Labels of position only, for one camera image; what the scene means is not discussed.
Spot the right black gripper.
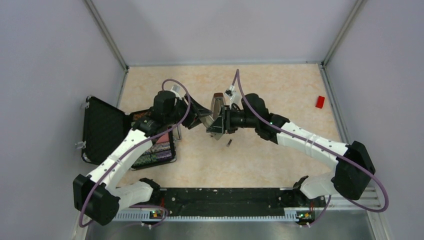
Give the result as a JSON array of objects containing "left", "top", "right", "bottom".
[{"left": 208, "top": 105, "right": 258, "bottom": 134}]

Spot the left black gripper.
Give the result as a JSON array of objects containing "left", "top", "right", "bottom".
[{"left": 165, "top": 93, "right": 213, "bottom": 129}]

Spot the white remote control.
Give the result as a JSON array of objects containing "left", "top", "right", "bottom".
[{"left": 200, "top": 115, "right": 223, "bottom": 141}]

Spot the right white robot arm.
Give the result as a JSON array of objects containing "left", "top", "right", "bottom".
[{"left": 206, "top": 93, "right": 376, "bottom": 206}]

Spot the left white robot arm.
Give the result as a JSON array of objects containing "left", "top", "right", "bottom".
[{"left": 73, "top": 90, "right": 212, "bottom": 228}]

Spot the brown wooden metronome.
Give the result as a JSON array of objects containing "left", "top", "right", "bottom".
[{"left": 210, "top": 92, "right": 226, "bottom": 119}]

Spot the pink card deck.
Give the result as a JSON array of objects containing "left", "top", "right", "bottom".
[{"left": 156, "top": 133, "right": 170, "bottom": 144}]

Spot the black poker chip case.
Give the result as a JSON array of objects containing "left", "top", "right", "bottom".
[{"left": 81, "top": 96, "right": 177, "bottom": 171}]

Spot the red small block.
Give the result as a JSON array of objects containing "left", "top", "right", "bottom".
[{"left": 315, "top": 95, "right": 326, "bottom": 109}]

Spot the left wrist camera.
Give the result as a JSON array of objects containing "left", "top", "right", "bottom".
[{"left": 170, "top": 84, "right": 181, "bottom": 99}]

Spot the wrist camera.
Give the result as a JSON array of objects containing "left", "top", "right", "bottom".
[
  {"left": 224, "top": 85, "right": 242, "bottom": 106},
  {"left": 170, "top": 84, "right": 181, "bottom": 99}
]

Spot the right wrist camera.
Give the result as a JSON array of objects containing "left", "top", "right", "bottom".
[{"left": 224, "top": 85, "right": 242, "bottom": 106}]

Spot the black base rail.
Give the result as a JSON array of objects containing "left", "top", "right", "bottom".
[{"left": 81, "top": 187, "right": 379, "bottom": 229}]

